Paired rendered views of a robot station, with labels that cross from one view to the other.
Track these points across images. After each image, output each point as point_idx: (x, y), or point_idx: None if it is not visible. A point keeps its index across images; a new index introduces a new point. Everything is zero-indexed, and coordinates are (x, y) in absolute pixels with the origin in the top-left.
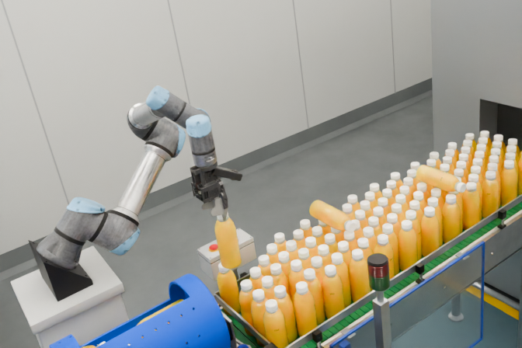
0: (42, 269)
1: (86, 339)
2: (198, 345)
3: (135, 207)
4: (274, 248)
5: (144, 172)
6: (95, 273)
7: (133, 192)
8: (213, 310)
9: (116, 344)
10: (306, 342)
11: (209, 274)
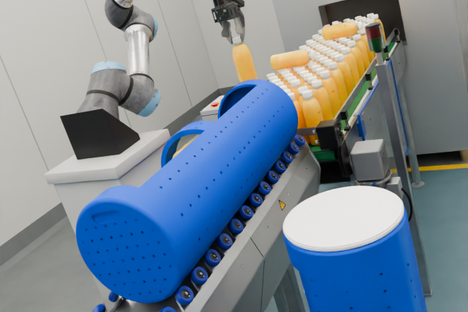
0: (89, 133)
1: None
2: (285, 114)
3: (147, 70)
4: None
5: (140, 44)
6: None
7: (139, 59)
8: (280, 90)
9: (233, 113)
10: (339, 120)
11: None
